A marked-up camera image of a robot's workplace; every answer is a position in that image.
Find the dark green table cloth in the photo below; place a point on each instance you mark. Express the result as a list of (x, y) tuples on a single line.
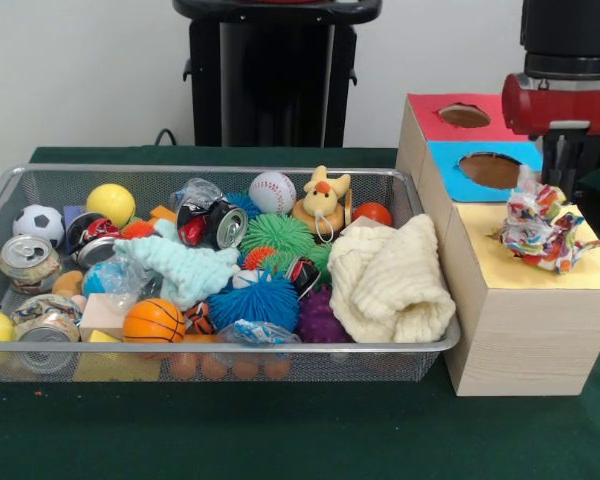
[(280, 435)]

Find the green spiky puffer ball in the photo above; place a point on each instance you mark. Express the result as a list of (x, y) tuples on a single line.
[(277, 235)]

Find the yellow plush chick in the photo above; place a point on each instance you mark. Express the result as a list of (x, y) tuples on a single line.
[(322, 200)]

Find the polka dot cloth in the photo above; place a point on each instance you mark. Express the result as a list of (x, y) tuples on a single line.
[(545, 230)]

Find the yellow ball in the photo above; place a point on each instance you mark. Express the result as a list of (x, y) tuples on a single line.
[(111, 205)]

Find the red orange ball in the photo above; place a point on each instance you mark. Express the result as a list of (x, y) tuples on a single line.
[(375, 214)]

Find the orange toy basketball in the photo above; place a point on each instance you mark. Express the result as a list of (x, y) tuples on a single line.
[(154, 322)]

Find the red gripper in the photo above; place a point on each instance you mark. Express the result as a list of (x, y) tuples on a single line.
[(550, 107)]

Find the white toy baseball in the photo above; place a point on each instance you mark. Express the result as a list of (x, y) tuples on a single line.
[(273, 192)]

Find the silver mesh bin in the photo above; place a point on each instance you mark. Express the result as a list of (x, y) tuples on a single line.
[(230, 346)]

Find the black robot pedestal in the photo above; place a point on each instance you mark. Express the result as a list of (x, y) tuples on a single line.
[(280, 75)]

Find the blue spiky puffer ball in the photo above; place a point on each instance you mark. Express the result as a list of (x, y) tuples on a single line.
[(255, 305)]

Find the light blue muslin cloth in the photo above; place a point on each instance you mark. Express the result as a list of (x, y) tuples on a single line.
[(190, 270)]

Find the cream muslin cloth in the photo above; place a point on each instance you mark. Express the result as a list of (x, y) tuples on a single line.
[(390, 280)]

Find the black white soccer ball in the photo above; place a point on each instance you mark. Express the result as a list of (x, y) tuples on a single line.
[(39, 225)]

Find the wooden box with three holes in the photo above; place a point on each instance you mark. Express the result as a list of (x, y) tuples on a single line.
[(520, 340)]

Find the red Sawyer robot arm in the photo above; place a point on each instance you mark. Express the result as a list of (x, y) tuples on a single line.
[(570, 35)]

